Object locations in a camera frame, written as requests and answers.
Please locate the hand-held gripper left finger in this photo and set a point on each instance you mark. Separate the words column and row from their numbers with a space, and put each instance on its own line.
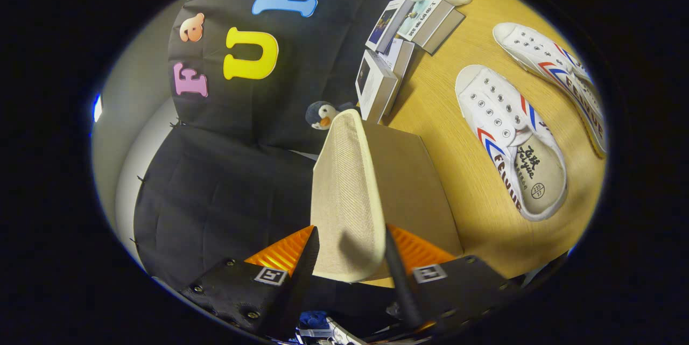
column 301, row 291

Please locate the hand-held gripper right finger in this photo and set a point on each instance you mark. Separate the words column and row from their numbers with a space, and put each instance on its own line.
column 401, row 291

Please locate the beige fabric storage box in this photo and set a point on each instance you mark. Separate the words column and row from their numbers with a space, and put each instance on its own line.
column 344, row 194

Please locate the white sneaker shoe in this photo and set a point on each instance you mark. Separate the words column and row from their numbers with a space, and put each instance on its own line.
column 511, row 140
column 554, row 81

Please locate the person's blue shoe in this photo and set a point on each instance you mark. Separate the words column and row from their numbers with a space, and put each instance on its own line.
column 315, row 319

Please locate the black backdrop cloth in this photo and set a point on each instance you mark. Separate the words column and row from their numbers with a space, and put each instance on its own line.
column 215, row 173

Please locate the grey penguin plush toy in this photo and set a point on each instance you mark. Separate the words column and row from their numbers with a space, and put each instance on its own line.
column 323, row 114

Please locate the white book with portrait cover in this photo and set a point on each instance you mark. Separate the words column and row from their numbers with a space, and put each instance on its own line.
column 377, row 84

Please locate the plain white book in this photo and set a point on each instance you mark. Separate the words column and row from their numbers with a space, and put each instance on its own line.
column 403, row 57

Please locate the dark thin book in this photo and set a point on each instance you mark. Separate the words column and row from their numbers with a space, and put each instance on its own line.
column 449, row 32

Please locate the book with teal cover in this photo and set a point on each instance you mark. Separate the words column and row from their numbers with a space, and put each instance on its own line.
column 428, row 19

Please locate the ceiling light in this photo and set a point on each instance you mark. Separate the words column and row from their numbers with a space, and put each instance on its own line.
column 97, row 108

